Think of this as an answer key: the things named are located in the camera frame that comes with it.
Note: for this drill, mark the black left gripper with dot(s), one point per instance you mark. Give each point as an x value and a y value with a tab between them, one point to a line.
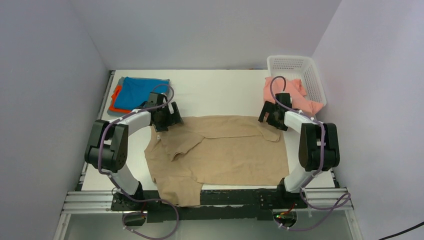
172	119

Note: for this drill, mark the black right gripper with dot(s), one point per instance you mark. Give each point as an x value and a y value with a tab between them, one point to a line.
269	108

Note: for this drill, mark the beige t-shirt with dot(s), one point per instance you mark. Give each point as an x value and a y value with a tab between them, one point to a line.
215	150

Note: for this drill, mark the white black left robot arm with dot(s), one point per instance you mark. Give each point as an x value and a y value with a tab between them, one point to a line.
107	146

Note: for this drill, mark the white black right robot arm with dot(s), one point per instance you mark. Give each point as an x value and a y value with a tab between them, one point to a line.
318	148

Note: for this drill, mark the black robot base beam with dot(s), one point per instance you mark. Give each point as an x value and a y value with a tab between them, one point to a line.
259	204

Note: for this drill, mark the pink t-shirt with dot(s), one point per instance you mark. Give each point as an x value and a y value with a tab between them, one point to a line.
298	95

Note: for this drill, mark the blue folded t-shirt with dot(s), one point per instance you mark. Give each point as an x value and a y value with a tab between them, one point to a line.
132	92

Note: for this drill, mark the orange folded t-shirt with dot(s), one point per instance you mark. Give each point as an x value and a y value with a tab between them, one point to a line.
112	107

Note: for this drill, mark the grey folded t-shirt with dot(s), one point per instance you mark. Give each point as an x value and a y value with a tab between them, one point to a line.
111	112

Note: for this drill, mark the white plastic laundry basket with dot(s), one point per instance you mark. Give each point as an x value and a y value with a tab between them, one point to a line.
299	67

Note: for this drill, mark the aluminium frame rails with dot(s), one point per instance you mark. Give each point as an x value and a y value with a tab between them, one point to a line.
82	203

